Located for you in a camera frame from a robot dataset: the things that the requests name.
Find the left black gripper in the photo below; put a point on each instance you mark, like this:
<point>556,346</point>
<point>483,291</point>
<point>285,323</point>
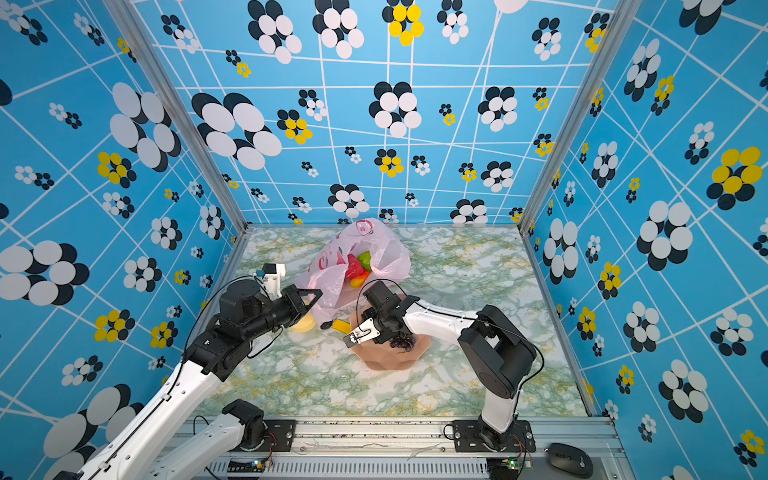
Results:
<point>292,296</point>

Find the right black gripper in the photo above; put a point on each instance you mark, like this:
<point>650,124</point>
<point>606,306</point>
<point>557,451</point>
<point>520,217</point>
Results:
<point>383,337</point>

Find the dark purple grape bunch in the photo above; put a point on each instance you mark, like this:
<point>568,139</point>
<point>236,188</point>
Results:
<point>402,341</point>

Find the small yellow red mango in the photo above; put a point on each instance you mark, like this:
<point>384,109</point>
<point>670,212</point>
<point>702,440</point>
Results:
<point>359,281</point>

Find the pink plastic bag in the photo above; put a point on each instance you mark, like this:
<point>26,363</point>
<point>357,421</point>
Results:
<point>365,250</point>

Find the red strawberry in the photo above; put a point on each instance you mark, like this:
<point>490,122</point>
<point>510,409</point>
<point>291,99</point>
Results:
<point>354,268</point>

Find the green kiwi half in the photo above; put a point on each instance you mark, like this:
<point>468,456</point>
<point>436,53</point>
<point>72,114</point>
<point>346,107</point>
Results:
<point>365,260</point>

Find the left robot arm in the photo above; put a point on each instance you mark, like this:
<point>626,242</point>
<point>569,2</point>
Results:
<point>246,312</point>

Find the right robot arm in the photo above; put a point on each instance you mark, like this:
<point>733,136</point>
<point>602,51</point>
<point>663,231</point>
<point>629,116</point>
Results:
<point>501,357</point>

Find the yellow round sponge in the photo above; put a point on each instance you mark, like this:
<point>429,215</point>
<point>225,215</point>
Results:
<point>304,325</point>

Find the yellow flat piece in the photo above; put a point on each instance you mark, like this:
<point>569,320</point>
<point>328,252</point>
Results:
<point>341,326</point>

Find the pink scalloped fruit plate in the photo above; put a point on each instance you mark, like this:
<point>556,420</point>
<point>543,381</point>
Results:
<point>383,357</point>

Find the left green circuit board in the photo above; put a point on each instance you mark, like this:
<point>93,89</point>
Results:
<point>248,466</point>

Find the green circuit board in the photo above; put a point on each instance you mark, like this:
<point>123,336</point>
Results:
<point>248,466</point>
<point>503,469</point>

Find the right green circuit board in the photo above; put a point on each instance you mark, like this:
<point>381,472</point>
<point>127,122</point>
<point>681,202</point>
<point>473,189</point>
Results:
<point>503,469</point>

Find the black computer mouse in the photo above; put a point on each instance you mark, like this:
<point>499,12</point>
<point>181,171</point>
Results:
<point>570,459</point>

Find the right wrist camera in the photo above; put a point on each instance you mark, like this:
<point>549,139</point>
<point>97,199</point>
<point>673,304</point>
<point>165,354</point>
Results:
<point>362,333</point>

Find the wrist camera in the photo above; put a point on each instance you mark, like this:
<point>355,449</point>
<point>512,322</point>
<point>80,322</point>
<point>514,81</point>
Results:
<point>362,333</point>
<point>270,277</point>

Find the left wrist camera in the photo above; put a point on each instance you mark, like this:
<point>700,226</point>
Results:
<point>270,277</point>

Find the aluminium front rail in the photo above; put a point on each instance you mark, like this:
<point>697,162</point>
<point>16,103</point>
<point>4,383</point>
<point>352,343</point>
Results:
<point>421,448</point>

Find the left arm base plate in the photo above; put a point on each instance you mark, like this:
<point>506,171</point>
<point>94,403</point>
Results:
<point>267,436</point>

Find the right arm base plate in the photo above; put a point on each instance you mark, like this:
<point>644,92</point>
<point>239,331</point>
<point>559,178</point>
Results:
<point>474,436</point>

